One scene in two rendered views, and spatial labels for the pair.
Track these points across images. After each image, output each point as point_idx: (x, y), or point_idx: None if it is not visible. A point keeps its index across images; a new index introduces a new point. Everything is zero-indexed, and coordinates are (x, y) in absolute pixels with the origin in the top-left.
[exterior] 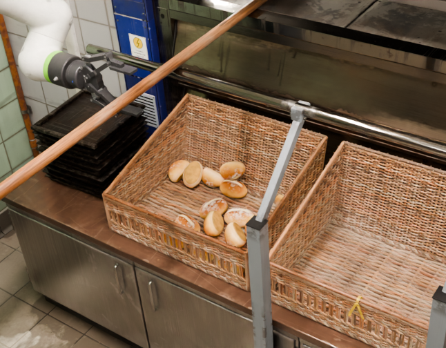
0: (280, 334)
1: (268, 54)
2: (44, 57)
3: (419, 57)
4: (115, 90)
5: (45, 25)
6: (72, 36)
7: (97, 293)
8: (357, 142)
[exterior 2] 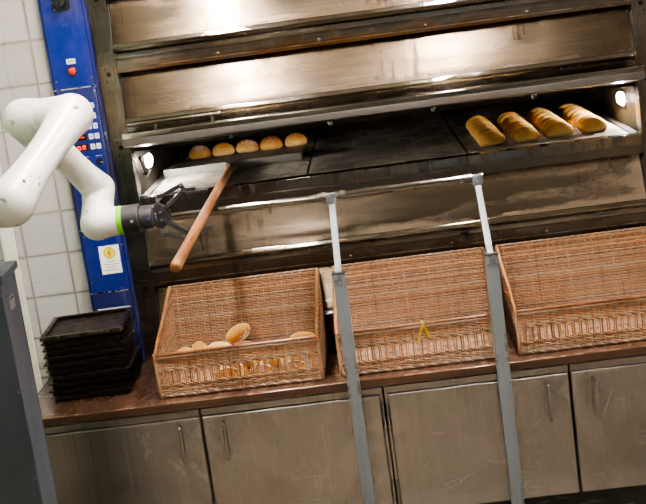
0: (366, 397)
1: (245, 218)
2: (113, 210)
3: (377, 170)
4: None
5: (103, 189)
6: (19, 279)
7: (149, 491)
8: None
